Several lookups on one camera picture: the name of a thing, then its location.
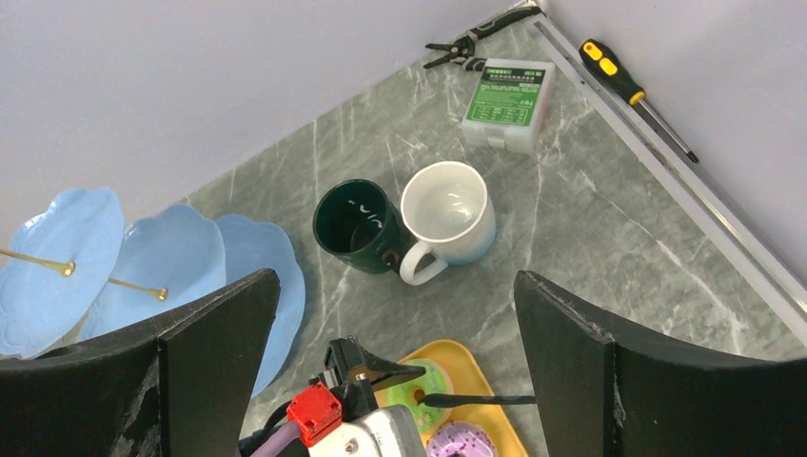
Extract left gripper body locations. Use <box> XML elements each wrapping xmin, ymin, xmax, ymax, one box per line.
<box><xmin>308</xmin><ymin>337</ymin><xmax>425</xmax><ymax>417</ymax></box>

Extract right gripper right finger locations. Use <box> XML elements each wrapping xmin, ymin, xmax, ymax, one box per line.
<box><xmin>513</xmin><ymin>270</ymin><xmax>806</xmax><ymax>456</ymax></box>

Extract black pliers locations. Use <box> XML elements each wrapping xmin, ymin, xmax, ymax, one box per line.
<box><xmin>423</xmin><ymin>6</ymin><xmax>543</xmax><ymax>71</ymax></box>

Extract green label plastic box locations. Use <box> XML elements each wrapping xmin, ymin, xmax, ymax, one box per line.
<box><xmin>461</xmin><ymin>58</ymin><xmax>557</xmax><ymax>154</ymax></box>

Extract green donut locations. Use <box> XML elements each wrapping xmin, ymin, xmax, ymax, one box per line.
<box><xmin>384</xmin><ymin>359</ymin><xmax>454</xmax><ymax>435</ymax></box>

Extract yellow black screwdriver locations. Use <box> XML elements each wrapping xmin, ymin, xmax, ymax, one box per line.
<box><xmin>579</xmin><ymin>38</ymin><xmax>699</xmax><ymax>164</ymax></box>

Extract blue three-tier cake stand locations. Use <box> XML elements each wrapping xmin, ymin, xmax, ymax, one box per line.
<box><xmin>1</xmin><ymin>188</ymin><xmax>305</xmax><ymax>393</ymax></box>

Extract purple donut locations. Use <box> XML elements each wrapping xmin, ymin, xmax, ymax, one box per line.
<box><xmin>425</xmin><ymin>421</ymin><xmax>498</xmax><ymax>457</ymax></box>

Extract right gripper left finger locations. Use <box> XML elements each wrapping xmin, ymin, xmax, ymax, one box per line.
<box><xmin>1</xmin><ymin>269</ymin><xmax>281</xmax><ymax>456</ymax></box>

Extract white mug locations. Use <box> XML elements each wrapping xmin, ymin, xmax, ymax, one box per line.
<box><xmin>400</xmin><ymin>161</ymin><xmax>497</xmax><ymax>286</ymax></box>

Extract dark green mug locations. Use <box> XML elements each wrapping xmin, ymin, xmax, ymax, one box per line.
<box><xmin>312</xmin><ymin>179</ymin><xmax>413</xmax><ymax>274</ymax></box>

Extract aluminium rail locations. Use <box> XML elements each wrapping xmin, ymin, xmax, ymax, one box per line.
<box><xmin>530</xmin><ymin>13</ymin><xmax>806</xmax><ymax>343</ymax></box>

